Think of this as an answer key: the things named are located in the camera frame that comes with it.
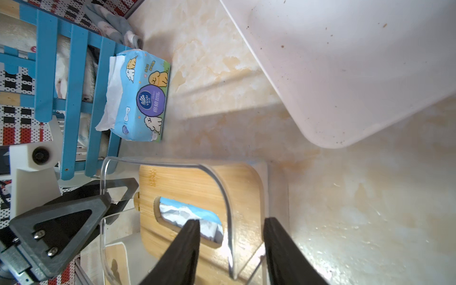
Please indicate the blue white slatted crate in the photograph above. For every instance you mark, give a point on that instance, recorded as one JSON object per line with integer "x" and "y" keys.
{"x": 54, "y": 66}

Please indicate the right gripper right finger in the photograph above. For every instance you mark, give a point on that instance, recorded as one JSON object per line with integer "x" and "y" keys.
{"x": 286, "y": 264}

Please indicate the blue tissue pack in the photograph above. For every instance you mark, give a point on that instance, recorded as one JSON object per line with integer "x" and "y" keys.
{"x": 178, "y": 213}
{"x": 136, "y": 96}

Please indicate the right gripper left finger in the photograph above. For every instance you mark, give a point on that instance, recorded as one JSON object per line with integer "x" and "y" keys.
{"x": 178, "y": 264}

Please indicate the bamboo lid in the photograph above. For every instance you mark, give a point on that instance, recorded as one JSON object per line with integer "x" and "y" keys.
{"x": 230, "y": 200}

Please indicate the white plastic box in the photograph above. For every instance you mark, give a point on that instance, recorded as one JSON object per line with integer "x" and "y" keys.
{"x": 347, "y": 69}

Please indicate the blue tissue pack front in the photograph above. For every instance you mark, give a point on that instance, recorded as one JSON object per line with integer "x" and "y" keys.
{"x": 178, "y": 213}

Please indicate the clear plastic tissue box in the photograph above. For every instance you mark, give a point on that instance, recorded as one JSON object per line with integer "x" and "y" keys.
{"x": 124, "y": 226}

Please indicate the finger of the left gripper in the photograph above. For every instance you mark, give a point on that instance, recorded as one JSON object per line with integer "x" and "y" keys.
{"x": 38, "y": 253}
{"x": 120, "y": 191}

